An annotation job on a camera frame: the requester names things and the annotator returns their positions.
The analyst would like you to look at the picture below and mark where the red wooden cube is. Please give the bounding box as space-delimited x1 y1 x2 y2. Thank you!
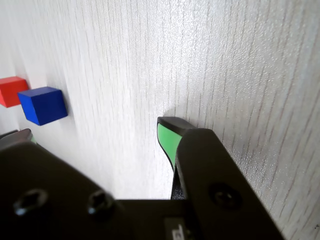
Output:
0 76 30 109

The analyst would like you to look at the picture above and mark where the blue wooden cube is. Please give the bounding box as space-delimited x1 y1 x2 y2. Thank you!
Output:
17 86 69 127

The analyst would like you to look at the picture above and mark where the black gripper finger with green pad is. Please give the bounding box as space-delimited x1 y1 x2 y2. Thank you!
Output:
156 116 286 240

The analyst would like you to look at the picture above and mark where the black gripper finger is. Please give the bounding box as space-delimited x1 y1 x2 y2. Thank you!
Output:
0 128 132 240

